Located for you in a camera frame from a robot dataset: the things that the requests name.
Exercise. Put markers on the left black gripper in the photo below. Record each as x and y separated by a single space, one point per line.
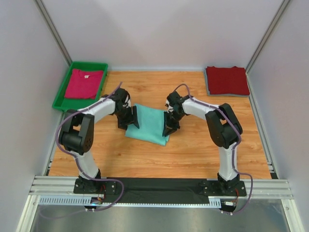
123 123

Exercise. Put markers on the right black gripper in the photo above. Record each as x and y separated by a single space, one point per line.
168 130

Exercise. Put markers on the teal t shirt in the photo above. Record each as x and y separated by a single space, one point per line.
151 122

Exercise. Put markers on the pink folded t shirt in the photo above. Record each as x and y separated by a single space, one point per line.
83 84

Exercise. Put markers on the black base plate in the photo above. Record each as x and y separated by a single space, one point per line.
165 190

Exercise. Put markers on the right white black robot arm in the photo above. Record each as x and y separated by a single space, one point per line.
224 128

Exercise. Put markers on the green plastic tray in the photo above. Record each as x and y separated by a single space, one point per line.
61 103

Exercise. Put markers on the aluminium frame rail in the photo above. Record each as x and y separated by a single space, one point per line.
63 185

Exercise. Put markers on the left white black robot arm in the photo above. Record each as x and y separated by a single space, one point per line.
76 135

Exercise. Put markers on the dark red folded t shirt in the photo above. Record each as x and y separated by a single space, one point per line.
227 81

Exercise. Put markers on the slotted grey cable duct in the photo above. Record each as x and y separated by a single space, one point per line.
91 201

